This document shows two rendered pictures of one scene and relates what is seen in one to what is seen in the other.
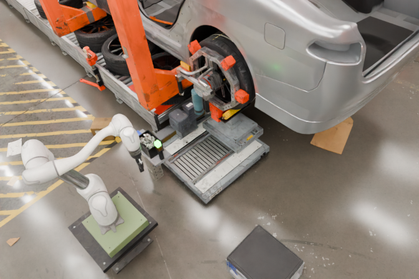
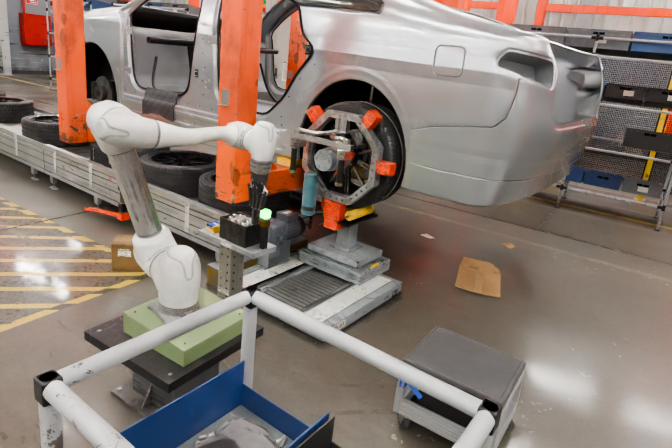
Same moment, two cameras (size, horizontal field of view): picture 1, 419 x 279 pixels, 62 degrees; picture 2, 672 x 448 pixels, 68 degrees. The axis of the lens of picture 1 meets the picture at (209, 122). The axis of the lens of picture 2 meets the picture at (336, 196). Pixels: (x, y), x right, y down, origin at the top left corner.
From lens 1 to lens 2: 158 cm
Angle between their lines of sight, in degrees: 33
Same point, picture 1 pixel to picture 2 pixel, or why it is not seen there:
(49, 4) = (73, 91)
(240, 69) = (387, 130)
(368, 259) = (597, 402)
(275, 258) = (483, 358)
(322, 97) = (512, 133)
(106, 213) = (191, 273)
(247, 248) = (432, 348)
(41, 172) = (136, 120)
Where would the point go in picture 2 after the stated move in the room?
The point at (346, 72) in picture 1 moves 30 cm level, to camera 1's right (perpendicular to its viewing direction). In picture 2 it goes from (541, 97) to (589, 102)
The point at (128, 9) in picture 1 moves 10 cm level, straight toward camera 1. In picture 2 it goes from (250, 32) to (256, 32)
